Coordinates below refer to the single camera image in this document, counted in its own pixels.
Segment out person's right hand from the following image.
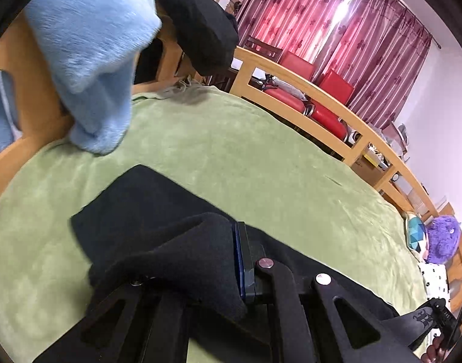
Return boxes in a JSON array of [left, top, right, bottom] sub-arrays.
[[420, 335, 448, 363]]

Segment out blue folded cloth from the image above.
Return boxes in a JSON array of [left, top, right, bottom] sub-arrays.
[[0, 70, 21, 154]]

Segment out black garment on footboard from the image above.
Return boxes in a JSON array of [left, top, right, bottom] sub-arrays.
[[157, 0, 239, 76]]

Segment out red patterned curtain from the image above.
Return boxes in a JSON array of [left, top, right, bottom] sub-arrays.
[[237, 0, 433, 129]]

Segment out wooden bed frame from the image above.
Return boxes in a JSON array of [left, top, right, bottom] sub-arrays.
[[0, 6, 462, 311]]

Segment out purple plush toy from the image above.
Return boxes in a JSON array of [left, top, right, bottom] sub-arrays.
[[426, 215, 462, 265]]

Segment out green plush bed blanket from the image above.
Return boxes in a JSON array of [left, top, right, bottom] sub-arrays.
[[0, 85, 426, 362]]

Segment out white floral pillow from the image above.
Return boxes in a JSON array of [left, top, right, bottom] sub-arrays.
[[418, 262, 450, 302]]

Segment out red chair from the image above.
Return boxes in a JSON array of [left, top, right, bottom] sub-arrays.
[[262, 50, 356, 141]]

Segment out black pants with white stripe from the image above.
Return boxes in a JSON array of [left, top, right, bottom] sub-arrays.
[[69, 164, 400, 348]]

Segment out light blue fluffy towel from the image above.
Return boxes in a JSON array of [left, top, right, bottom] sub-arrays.
[[24, 0, 161, 155]]

